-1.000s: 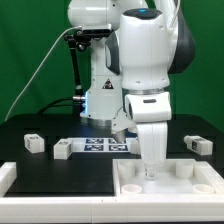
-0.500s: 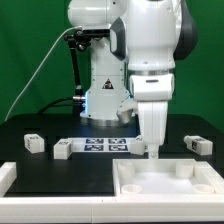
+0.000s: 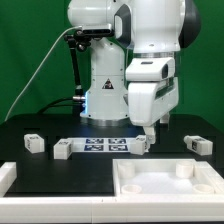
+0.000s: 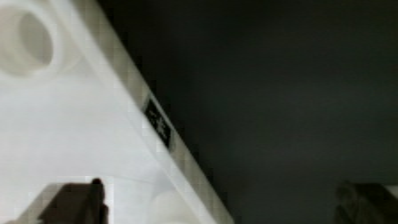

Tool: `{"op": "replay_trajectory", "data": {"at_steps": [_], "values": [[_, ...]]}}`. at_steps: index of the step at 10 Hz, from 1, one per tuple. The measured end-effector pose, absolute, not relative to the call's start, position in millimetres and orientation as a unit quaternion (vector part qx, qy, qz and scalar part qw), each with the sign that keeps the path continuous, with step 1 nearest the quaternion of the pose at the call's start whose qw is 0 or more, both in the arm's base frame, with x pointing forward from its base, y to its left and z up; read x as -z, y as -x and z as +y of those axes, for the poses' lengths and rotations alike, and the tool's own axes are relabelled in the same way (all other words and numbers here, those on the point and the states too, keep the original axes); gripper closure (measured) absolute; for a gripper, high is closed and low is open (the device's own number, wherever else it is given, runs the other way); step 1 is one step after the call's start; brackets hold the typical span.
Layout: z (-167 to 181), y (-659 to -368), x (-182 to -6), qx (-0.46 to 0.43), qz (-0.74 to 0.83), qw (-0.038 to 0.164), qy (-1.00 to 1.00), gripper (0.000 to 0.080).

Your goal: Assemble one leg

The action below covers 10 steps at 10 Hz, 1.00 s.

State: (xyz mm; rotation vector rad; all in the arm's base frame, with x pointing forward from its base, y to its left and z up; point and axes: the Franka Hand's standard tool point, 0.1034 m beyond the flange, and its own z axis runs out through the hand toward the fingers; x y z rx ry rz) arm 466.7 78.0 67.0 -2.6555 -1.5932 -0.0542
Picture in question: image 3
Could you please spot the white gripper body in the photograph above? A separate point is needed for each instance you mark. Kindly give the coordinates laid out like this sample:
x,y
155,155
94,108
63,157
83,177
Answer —
x,y
143,105

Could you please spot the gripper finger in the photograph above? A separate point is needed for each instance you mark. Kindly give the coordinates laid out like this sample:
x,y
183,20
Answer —
x,y
165,119
150,134

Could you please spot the white square table top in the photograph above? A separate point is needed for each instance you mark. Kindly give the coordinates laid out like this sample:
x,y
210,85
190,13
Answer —
x,y
165,176

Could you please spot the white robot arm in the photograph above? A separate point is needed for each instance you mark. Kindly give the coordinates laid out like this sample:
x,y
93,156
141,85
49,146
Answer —
x,y
133,47

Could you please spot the sheet of fiducial tags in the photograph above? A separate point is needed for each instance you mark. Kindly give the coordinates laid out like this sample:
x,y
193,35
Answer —
x,y
101,145

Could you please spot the white U-shaped obstacle fence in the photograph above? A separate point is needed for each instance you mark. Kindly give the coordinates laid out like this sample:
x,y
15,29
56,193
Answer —
x,y
101,209

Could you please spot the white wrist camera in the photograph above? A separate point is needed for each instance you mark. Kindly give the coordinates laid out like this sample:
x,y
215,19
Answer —
x,y
150,69

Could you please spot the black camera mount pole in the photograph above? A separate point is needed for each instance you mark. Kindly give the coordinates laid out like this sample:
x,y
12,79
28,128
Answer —
x,y
76,60

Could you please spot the grey mounted camera bar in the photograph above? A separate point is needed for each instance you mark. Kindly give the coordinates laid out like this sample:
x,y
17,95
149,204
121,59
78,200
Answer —
x,y
98,30

